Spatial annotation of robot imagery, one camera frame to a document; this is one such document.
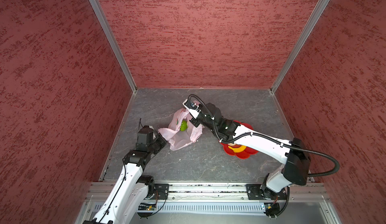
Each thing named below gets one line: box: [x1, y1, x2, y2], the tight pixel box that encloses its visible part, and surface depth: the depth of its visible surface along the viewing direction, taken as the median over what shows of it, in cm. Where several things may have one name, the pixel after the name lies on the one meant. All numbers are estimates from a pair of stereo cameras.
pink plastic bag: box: [157, 99, 206, 152], surface depth 74 cm
